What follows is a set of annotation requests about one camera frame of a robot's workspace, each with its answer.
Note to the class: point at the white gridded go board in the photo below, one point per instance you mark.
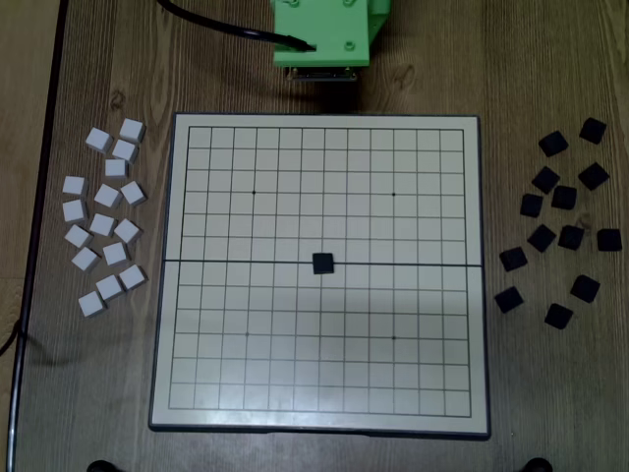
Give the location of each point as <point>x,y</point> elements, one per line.
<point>295,344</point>

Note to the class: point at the green camera mount box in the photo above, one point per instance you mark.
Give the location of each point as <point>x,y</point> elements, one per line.
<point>319,29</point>

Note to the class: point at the white cube stone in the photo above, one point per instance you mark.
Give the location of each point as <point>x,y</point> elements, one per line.
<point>125,150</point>
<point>131,130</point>
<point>98,140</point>
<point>86,259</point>
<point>116,168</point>
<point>109,287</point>
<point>133,193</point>
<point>115,253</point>
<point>102,224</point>
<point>78,236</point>
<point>92,304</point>
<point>132,277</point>
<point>107,195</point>
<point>128,230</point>
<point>74,210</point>
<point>74,185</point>

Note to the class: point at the camera circuit board module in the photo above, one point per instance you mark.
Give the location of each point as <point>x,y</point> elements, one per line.
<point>322,75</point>

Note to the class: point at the black stand foot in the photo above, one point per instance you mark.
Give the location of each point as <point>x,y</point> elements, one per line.
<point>100,467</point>
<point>538,467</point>

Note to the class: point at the dark table edge trim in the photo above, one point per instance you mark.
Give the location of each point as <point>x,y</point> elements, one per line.
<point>38,196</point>

